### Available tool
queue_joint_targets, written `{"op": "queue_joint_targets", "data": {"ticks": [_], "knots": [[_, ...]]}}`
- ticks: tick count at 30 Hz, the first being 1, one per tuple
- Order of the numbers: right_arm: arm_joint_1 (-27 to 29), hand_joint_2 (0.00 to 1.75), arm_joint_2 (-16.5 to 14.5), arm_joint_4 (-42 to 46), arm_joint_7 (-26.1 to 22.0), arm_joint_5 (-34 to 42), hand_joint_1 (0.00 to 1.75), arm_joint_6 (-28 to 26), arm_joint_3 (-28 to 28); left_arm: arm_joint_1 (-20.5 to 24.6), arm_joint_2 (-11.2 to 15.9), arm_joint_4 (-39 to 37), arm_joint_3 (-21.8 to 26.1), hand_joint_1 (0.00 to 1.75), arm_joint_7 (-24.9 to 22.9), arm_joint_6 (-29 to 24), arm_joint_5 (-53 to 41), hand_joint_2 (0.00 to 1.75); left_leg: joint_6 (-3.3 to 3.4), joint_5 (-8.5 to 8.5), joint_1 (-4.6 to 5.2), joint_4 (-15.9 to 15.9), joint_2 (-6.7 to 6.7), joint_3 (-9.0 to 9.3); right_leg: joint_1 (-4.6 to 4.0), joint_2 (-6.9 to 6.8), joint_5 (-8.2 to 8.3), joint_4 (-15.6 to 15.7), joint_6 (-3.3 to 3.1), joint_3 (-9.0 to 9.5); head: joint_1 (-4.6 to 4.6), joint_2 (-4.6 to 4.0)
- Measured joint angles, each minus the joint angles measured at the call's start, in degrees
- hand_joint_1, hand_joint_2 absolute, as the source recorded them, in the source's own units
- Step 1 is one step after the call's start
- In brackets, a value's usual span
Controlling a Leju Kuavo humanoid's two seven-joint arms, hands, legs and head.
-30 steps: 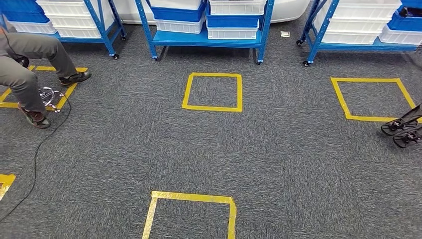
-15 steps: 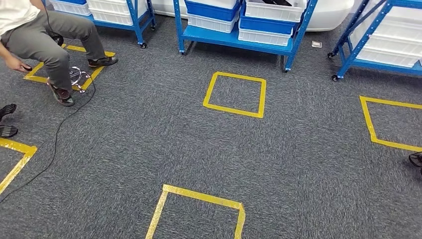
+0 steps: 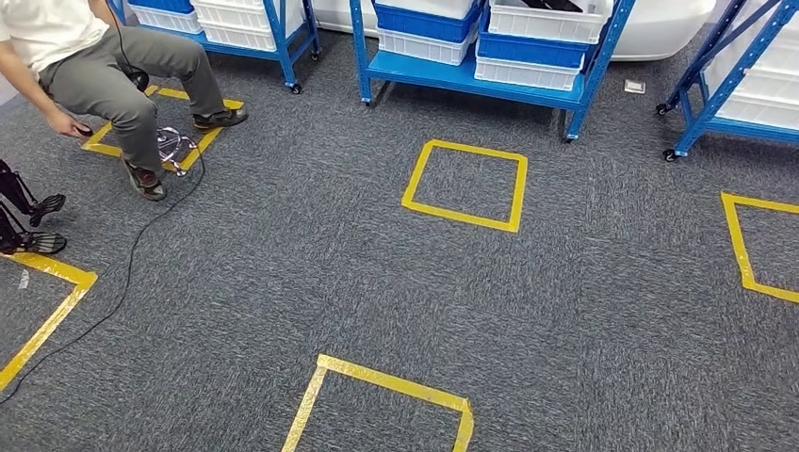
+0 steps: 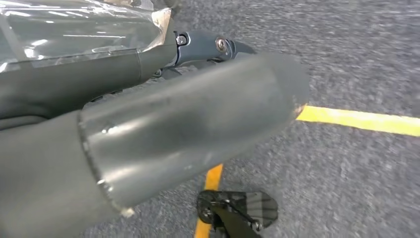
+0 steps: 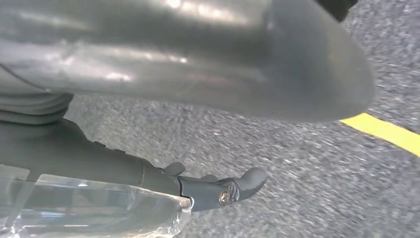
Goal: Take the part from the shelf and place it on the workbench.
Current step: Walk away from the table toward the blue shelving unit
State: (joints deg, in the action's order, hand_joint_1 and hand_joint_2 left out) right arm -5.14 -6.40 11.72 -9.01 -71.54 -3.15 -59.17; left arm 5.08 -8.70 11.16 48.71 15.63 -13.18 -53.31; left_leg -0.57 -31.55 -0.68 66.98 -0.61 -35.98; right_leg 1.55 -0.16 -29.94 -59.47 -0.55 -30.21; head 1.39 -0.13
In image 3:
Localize white car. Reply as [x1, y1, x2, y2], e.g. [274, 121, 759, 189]
[312, 0, 718, 62]

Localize black floor cable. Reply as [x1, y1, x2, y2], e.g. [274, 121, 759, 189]
[0, 149, 208, 407]

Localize yellow floor tape square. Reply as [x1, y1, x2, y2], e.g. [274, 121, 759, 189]
[281, 353, 476, 452]
[79, 84, 246, 174]
[721, 191, 799, 306]
[400, 138, 530, 234]
[0, 250, 100, 395]

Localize black plastic part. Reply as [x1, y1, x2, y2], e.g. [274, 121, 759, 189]
[521, 0, 585, 14]

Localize blue plastic crate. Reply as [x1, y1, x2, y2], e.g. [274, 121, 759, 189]
[127, 0, 196, 15]
[477, 12, 595, 71]
[373, 0, 485, 44]

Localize white plastic crate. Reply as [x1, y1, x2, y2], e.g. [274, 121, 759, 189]
[705, 65, 799, 105]
[131, 5, 204, 36]
[717, 24, 799, 79]
[199, 22, 280, 53]
[473, 55, 585, 93]
[377, 27, 480, 68]
[487, 0, 617, 45]
[393, 0, 480, 21]
[189, 0, 305, 31]
[714, 93, 799, 130]

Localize blue metal shelf rack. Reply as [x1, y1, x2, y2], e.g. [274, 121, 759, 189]
[106, 0, 322, 96]
[655, 0, 799, 164]
[348, 0, 639, 143]

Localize black robot legs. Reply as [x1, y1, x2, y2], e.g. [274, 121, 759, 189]
[0, 158, 69, 257]

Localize person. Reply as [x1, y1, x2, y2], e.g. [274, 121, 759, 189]
[0, 0, 250, 202]

